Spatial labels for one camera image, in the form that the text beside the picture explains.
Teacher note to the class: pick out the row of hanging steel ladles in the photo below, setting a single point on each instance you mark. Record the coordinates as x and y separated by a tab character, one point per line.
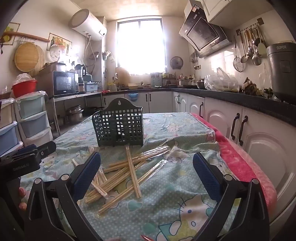
255	59

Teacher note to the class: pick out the blue plastic drawer unit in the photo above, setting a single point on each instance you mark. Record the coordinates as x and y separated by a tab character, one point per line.
8	136

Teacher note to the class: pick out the glass front range hood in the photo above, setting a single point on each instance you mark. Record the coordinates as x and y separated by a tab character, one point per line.
203	34

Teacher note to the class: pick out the large steel cooking pot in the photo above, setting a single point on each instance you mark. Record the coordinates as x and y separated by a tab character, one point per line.
182	83

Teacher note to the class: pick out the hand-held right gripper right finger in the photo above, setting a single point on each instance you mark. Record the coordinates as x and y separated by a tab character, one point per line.
206	176

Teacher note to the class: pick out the clear plastic food bag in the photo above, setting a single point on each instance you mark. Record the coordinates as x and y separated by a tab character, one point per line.
219	83

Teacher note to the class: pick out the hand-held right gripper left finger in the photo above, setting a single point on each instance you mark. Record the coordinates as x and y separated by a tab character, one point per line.
86	172

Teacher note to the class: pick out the blue knife block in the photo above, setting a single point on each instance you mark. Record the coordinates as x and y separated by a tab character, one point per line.
156	81

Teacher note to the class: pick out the brown cardboard box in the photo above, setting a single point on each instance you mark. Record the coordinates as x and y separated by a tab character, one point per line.
53	68

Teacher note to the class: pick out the fruit picture wall tile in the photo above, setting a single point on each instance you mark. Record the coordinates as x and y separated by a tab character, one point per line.
62	42
10	29

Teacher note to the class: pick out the pink fleece blanket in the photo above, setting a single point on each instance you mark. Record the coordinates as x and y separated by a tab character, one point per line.
240	162

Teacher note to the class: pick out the pile of dried greens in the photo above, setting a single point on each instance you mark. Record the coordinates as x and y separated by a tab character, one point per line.
252	89

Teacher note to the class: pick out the white water heater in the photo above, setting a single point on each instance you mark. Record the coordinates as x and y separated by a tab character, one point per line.
89	24

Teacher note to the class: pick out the hanging small kitchen tools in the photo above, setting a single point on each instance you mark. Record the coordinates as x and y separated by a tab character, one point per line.
194	58

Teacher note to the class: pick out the wall utensil rail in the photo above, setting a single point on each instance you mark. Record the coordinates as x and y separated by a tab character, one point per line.
260	21

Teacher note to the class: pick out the blue hanging plastic bin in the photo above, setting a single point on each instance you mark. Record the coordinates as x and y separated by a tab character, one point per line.
133	96

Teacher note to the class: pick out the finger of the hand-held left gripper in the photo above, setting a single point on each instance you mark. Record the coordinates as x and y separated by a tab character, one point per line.
47	147
26	149

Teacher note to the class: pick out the person's left hand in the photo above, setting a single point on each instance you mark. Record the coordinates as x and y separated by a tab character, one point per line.
22	191

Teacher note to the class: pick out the silver microwave oven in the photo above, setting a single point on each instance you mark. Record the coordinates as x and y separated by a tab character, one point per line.
62	83

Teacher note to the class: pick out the long wooden rolling pin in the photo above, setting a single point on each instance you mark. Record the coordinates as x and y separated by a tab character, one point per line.
25	36

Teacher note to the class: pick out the pastel plastic drawer unit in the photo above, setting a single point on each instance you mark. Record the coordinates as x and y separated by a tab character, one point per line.
32	109

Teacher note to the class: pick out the stack of steel pots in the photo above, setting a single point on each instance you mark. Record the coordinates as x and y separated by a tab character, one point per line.
75	113

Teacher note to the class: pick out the round woven mat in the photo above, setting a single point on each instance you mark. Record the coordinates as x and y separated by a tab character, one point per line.
41	62

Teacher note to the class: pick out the wall mounted utensil cups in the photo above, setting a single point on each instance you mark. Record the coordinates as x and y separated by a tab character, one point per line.
107	55

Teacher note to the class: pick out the grey kitchen appliance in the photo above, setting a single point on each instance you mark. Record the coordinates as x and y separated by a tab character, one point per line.
282	69

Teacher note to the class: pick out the black frying pan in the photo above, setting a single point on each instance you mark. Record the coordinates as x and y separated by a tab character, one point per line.
93	109

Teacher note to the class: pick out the green plastic utensil basket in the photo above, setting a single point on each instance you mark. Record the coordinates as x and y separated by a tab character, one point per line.
115	127

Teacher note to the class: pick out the metal shelf rack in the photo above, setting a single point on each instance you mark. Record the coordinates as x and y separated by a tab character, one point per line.
69	96

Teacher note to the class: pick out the small round wall fan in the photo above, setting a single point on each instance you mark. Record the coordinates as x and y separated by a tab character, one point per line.
176	62

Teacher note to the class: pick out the red cloth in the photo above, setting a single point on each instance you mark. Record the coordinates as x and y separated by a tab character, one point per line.
105	92

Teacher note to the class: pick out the red plastic basin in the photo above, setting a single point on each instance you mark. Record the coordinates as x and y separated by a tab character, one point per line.
24	89

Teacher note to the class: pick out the pile of bamboo chopsticks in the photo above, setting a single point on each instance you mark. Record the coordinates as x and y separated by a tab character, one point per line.
133	171

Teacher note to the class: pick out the white plastic bag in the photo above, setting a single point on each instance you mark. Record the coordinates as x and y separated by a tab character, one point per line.
23	77

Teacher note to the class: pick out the white round plastic cover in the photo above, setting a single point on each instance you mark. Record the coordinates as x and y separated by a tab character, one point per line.
55	53

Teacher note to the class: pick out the black kitchen countertop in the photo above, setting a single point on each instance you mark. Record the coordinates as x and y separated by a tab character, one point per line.
231	96

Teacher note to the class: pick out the kitchen window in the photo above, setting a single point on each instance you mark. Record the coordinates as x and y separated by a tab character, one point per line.
141	46

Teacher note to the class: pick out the black blender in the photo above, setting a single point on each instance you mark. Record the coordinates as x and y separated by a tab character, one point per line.
81	74

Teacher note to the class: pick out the steel mixing bowl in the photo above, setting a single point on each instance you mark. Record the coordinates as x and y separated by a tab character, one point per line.
200	85

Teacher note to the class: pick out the white upper cabinet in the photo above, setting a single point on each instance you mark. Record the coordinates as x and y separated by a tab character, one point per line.
222	9

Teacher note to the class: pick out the cartoon cat printed cloth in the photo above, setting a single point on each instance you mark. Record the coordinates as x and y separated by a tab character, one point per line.
161	204

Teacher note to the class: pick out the blue-grey countertop appliance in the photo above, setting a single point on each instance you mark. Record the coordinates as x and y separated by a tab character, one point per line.
91	87

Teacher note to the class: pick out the dish rack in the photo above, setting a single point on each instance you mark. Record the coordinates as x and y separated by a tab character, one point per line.
168	81

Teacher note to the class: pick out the round bamboo board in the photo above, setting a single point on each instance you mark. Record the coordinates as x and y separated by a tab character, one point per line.
24	58

